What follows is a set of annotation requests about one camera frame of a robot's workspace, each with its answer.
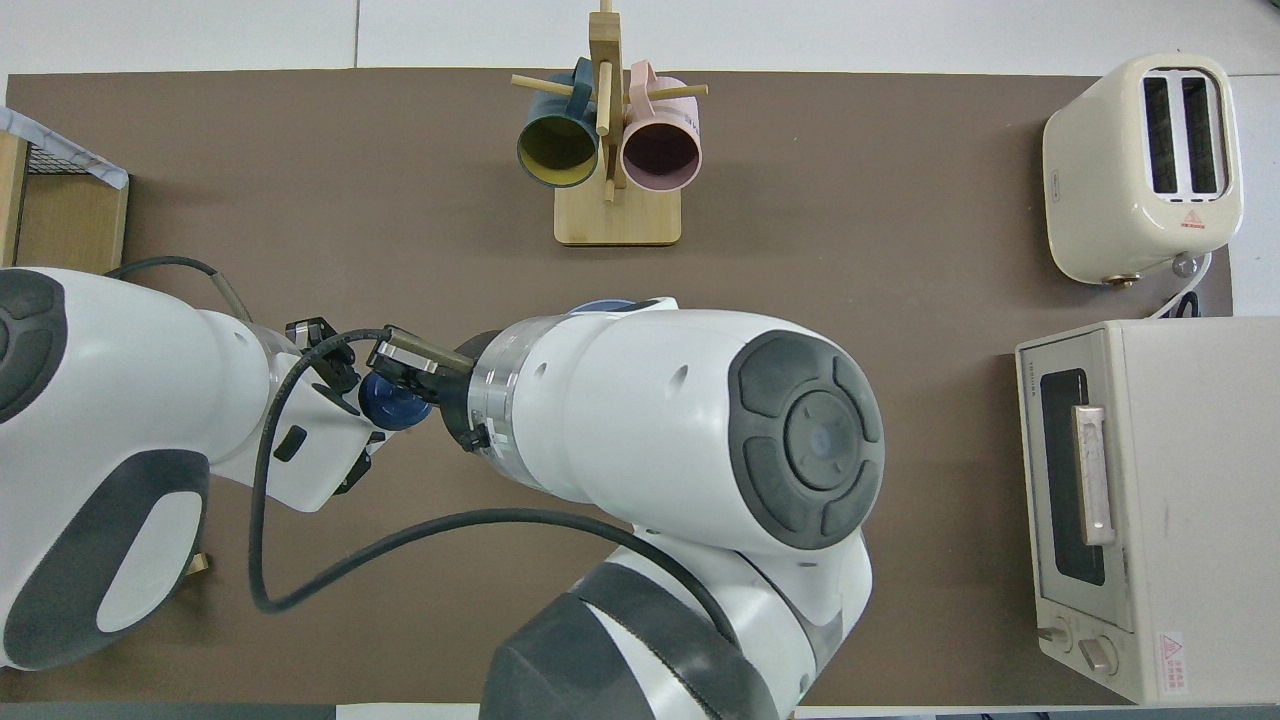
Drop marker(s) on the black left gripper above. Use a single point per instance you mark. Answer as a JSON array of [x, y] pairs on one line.
[[342, 380]]

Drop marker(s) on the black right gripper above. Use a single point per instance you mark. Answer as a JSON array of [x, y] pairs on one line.
[[455, 410]]

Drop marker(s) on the translucent bottle navy cap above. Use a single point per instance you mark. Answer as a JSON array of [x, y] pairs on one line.
[[390, 408]]

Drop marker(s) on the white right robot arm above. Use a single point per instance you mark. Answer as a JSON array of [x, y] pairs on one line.
[[650, 400]]

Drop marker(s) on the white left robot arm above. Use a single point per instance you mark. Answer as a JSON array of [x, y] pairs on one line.
[[120, 400]]

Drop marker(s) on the blue round plate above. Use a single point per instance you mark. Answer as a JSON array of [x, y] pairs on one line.
[[605, 306]]

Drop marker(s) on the wooden plate rack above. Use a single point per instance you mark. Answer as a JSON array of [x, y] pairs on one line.
[[197, 565]]

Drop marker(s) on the wooden mug tree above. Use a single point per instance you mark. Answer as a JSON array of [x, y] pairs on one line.
[[620, 220]]

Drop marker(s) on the teal mug yellow inside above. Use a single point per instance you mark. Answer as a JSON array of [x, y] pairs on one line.
[[557, 150]]

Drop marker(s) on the wooden shelf unit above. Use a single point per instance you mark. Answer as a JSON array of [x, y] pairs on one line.
[[60, 230]]

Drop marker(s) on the pink mug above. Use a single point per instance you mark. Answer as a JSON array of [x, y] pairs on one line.
[[660, 155]]

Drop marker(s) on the white checked cloth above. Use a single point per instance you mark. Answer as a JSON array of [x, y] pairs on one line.
[[70, 150]]

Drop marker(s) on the brown table mat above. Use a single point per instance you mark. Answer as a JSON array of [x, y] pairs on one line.
[[900, 450]]

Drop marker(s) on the cream two-slot toaster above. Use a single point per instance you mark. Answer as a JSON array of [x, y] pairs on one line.
[[1100, 180]]

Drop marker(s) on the white toaster oven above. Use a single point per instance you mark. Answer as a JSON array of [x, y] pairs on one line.
[[1200, 500]]

